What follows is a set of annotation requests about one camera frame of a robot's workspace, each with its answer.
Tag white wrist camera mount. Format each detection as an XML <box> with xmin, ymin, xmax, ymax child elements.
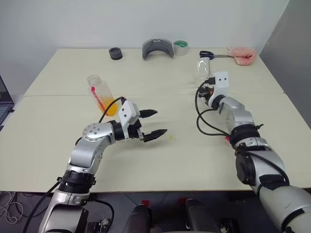
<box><xmin>209</xmin><ymin>70</ymin><xmax>230</xmax><ymax>104</ymax></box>
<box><xmin>117</xmin><ymin>100</ymin><xmax>141</xmax><ymax>140</ymax></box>

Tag grey curved visor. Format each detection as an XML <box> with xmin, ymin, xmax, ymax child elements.
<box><xmin>141</xmin><ymin>38</ymin><xmax>175</xmax><ymax>60</ymax></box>

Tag pink fluffy cloth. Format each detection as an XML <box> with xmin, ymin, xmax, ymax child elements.
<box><xmin>226</xmin><ymin>46</ymin><xmax>258</xmax><ymax>67</ymax></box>

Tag black handled scissors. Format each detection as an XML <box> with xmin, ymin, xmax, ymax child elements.
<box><xmin>199</xmin><ymin>50</ymin><xmax>232</xmax><ymax>60</ymax></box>

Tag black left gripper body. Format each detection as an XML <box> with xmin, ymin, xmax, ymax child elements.
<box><xmin>128</xmin><ymin>118</ymin><xmax>147</xmax><ymax>143</ymax></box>

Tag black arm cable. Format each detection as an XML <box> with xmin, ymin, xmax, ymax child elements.
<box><xmin>98</xmin><ymin>97</ymin><xmax>127</xmax><ymax>123</ymax></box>
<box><xmin>194</xmin><ymin>77</ymin><xmax>234</xmax><ymax>142</ymax></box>

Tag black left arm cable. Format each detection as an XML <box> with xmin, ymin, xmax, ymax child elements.
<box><xmin>98</xmin><ymin>97</ymin><xmax>127</xmax><ymax>123</ymax></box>

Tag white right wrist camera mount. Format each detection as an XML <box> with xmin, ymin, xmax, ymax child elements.
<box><xmin>209</xmin><ymin>70</ymin><xmax>230</xmax><ymax>104</ymax></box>

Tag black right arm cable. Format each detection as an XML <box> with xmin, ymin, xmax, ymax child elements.
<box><xmin>194</xmin><ymin>77</ymin><xmax>234</xmax><ymax>142</ymax></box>

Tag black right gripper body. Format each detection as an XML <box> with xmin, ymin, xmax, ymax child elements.
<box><xmin>202</xmin><ymin>84</ymin><xmax>215</xmax><ymax>106</ymax></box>

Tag bottle with orange liquid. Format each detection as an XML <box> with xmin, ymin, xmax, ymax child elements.
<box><xmin>87</xmin><ymin>74</ymin><xmax>121</xmax><ymax>117</ymax></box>

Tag white floor cable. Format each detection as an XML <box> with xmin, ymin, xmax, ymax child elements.
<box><xmin>0</xmin><ymin>191</ymin><xmax>24</xmax><ymax>224</ymax></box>

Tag tape roll green core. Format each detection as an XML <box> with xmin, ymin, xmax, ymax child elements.
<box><xmin>173</xmin><ymin>40</ymin><xmax>190</xmax><ymax>57</ymax></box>

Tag dark laptop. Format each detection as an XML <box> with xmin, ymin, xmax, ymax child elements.
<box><xmin>0</xmin><ymin>74</ymin><xmax>16</xmax><ymax>132</ymax></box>

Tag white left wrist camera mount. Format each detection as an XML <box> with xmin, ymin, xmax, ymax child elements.
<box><xmin>117</xmin><ymin>100</ymin><xmax>141</xmax><ymax>140</ymax></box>

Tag clear plastic bottle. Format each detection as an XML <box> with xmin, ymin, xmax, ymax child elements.
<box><xmin>195</xmin><ymin>57</ymin><xmax>213</xmax><ymax>86</ymax></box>

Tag dark rounded shape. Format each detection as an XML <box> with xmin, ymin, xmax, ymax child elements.
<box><xmin>185</xmin><ymin>199</ymin><xmax>220</xmax><ymax>233</ymax></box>
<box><xmin>127</xmin><ymin>203</ymin><xmax>153</xmax><ymax>233</ymax></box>

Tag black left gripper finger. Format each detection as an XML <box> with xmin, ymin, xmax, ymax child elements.
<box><xmin>139</xmin><ymin>109</ymin><xmax>159</xmax><ymax>120</ymax></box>
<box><xmin>143</xmin><ymin>129</ymin><xmax>168</xmax><ymax>143</ymax></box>

